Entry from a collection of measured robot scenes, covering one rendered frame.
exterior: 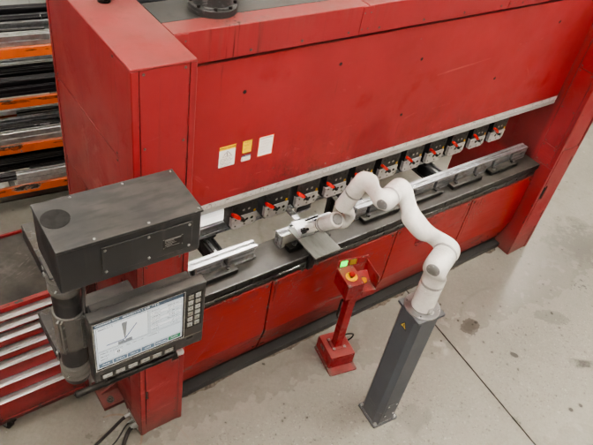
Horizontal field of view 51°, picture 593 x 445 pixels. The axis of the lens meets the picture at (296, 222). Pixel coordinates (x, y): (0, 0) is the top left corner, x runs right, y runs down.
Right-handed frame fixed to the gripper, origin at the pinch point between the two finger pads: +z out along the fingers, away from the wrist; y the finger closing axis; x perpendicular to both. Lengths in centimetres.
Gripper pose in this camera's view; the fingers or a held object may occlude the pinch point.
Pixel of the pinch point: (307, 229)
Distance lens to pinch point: 351.1
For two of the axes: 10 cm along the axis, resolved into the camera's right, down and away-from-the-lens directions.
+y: -8.1, 2.9, -5.1
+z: -4.8, 1.7, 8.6
